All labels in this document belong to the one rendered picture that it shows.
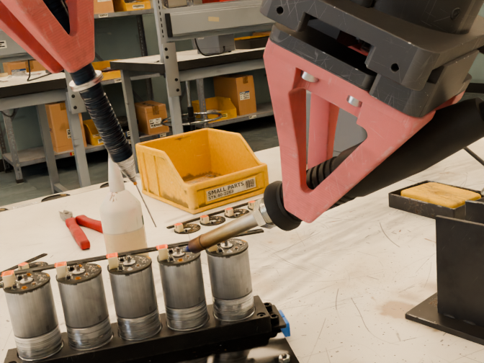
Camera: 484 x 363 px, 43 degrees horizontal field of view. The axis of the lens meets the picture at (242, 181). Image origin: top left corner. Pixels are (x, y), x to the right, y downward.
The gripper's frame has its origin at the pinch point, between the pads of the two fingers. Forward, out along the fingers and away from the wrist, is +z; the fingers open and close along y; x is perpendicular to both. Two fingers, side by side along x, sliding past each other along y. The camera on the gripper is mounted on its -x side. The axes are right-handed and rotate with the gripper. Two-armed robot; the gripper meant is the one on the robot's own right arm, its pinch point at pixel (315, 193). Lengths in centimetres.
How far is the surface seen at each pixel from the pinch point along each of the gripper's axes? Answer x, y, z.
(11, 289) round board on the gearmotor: -11.3, 6.4, 11.1
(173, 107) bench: -135, -193, 108
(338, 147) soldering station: -10.5, -36.6, 13.9
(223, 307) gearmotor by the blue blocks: -2.7, -1.3, 10.3
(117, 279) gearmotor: -7.5, 2.6, 9.6
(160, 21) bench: -152, -191, 73
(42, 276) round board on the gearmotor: -11.0, 4.6, 11.0
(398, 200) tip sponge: -0.8, -28.2, 11.8
